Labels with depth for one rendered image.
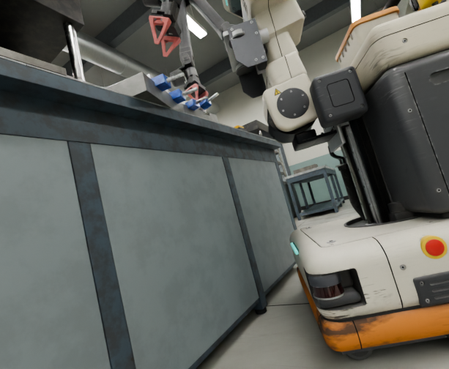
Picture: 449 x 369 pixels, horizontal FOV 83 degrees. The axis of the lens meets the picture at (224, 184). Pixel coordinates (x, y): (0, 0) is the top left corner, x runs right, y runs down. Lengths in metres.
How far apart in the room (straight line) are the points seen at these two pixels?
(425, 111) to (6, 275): 0.93
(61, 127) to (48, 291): 0.34
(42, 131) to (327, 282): 0.71
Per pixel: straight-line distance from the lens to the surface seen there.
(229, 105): 8.60
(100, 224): 0.64
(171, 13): 0.95
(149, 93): 0.77
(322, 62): 8.04
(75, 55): 1.94
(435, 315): 0.77
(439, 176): 0.80
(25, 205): 0.59
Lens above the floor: 0.43
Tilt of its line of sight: 7 degrees up
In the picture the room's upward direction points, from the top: 15 degrees counter-clockwise
